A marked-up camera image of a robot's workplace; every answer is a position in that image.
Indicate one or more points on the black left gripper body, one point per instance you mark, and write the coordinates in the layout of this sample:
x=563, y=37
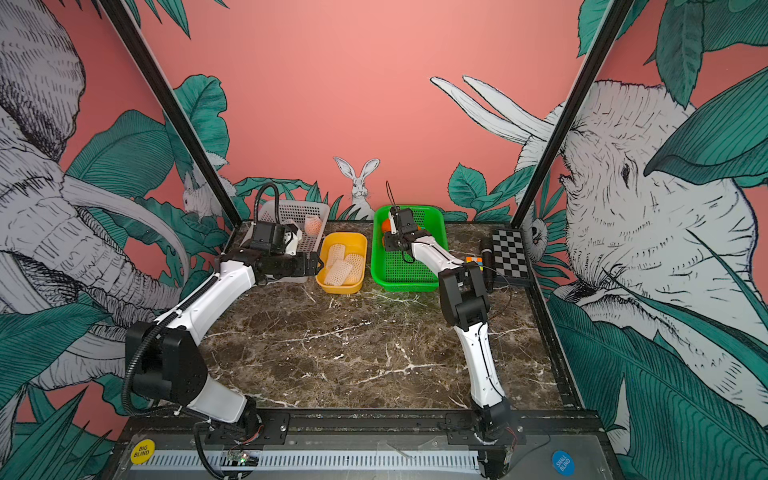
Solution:
x=288, y=265

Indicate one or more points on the blue round sticker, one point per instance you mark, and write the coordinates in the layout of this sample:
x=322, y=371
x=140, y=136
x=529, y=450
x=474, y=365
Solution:
x=563, y=463

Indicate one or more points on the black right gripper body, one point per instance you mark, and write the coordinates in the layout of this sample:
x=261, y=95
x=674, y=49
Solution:
x=394, y=240

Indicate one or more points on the yellow plastic tub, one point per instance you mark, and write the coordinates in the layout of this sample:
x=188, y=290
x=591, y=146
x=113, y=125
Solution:
x=354, y=243

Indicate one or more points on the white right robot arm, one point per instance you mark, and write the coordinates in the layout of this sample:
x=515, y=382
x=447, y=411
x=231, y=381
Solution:
x=465, y=304

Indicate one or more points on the white foam net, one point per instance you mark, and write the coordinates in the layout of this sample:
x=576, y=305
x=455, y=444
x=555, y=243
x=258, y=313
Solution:
x=357, y=263
x=336, y=253
x=338, y=273

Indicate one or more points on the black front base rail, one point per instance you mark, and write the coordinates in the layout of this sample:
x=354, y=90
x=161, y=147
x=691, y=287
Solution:
x=258, y=426

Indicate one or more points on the colourful rubiks cube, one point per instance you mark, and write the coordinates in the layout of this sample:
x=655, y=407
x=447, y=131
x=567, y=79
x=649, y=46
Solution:
x=473, y=259

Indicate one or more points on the black frame post left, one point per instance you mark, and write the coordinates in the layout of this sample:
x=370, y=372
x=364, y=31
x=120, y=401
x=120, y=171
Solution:
x=128, y=31

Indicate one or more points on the yellow round sticker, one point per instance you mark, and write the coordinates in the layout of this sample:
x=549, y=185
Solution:
x=142, y=452

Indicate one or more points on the white plastic perforated basket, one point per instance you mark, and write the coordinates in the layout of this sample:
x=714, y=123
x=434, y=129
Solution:
x=289, y=210

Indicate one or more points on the black cylindrical microphone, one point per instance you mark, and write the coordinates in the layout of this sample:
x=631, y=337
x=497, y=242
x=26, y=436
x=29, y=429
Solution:
x=488, y=263

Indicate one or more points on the white slotted front rail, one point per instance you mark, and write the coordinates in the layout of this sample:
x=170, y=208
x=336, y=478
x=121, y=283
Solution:
x=325, y=460

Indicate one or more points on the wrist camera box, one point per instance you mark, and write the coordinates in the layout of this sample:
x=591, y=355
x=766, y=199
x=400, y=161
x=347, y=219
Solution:
x=276, y=239
x=394, y=220

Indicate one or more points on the black white folding chessboard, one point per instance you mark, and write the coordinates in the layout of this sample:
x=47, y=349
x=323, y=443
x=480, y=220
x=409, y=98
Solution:
x=510, y=260

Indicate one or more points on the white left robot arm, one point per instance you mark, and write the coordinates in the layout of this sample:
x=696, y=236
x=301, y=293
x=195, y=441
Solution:
x=163, y=360

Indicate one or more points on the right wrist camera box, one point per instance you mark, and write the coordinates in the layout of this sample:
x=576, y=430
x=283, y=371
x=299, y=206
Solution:
x=394, y=220

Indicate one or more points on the green plastic perforated basket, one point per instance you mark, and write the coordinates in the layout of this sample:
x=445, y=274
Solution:
x=389, y=270

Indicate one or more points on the black frame post right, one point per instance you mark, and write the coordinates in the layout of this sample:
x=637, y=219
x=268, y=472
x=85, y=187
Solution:
x=614, y=18

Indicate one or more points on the black frame post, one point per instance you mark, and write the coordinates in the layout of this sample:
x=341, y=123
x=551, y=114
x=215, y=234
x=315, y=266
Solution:
x=128, y=31
x=614, y=18

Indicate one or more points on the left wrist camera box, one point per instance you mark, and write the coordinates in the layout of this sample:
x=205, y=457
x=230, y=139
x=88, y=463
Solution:
x=276, y=239

